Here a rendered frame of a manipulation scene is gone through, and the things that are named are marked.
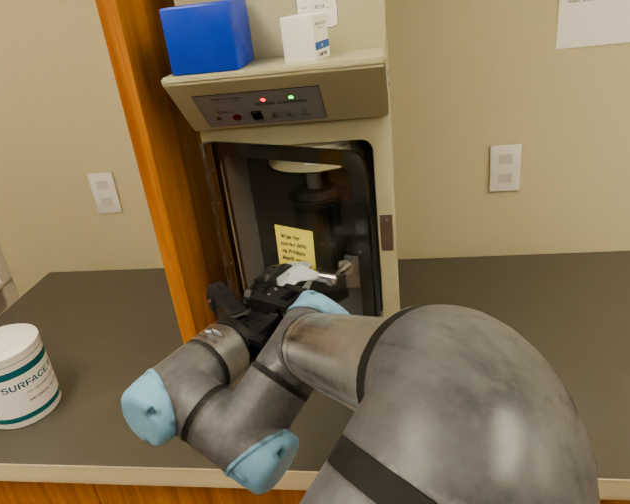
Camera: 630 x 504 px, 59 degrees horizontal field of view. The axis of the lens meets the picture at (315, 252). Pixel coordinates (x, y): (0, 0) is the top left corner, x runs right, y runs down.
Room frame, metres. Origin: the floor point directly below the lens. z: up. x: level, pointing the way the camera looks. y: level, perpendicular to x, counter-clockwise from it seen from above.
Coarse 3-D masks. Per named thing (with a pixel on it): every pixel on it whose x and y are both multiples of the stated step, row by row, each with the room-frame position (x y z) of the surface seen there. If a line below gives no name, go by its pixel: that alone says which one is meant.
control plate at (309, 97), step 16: (208, 96) 0.84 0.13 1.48; (224, 96) 0.84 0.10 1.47; (240, 96) 0.84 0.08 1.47; (256, 96) 0.83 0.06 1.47; (272, 96) 0.83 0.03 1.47; (304, 96) 0.83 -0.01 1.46; (320, 96) 0.83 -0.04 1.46; (208, 112) 0.87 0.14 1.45; (224, 112) 0.87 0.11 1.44; (240, 112) 0.87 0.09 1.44; (320, 112) 0.86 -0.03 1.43
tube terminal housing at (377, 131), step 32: (192, 0) 0.94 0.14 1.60; (256, 0) 0.92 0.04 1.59; (288, 0) 0.91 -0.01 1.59; (352, 0) 0.89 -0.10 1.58; (384, 0) 0.92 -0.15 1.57; (256, 32) 0.92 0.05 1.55; (352, 32) 0.89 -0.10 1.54; (384, 32) 0.88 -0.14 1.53; (256, 128) 0.92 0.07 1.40; (288, 128) 0.91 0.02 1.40; (320, 128) 0.90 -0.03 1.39; (352, 128) 0.89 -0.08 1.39; (384, 128) 0.88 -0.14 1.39; (384, 160) 0.89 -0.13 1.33; (384, 192) 0.89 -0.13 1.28; (384, 256) 0.89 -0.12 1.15; (384, 288) 0.89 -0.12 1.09
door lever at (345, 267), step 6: (342, 264) 0.78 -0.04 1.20; (348, 264) 0.77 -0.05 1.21; (318, 270) 0.76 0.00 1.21; (342, 270) 0.76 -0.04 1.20; (348, 270) 0.77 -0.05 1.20; (324, 276) 0.74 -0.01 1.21; (330, 276) 0.74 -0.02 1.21; (336, 276) 0.74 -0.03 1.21; (324, 282) 0.74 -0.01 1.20; (330, 282) 0.73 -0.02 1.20; (336, 282) 0.73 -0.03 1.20
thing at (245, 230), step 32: (224, 160) 0.90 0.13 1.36; (256, 160) 0.86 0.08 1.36; (288, 160) 0.83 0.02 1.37; (320, 160) 0.79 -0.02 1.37; (352, 160) 0.76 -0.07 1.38; (224, 192) 0.91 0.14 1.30; (256, 192) 0.87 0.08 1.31; (288, 192) 0.83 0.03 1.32; (320, 192) 0.79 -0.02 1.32; (352, 192) 0.76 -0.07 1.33; (256, 224) 0.88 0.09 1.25; (288, 224) 0.84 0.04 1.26; (320, 224) 0.80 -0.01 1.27; (352, 224) 0.77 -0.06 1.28; (256, 256) 0.88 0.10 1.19; (320, 256) 0.80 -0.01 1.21; (352, 256) 0.77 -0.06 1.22; (320, 288) 0.81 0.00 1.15; (352, 288) 0.77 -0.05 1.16
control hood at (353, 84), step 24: (216, 72) 0.82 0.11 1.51; (240, 72) 0.81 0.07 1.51; (264, 72) 0.80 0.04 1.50; (288, 72) 0.80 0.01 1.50; (312, 72) 0.79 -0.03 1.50; (336, 72) 0.79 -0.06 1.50; (360, 72) 0.78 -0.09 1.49; (384, 72) 0.79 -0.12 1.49; (192, 96) 0.84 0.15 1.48; (336, 96) 0.83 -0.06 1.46; (360, 96) 0.82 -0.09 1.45; (384, 96) 0.82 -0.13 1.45; (192, 120) 0.89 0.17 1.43; (312, 120) 0.88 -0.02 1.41
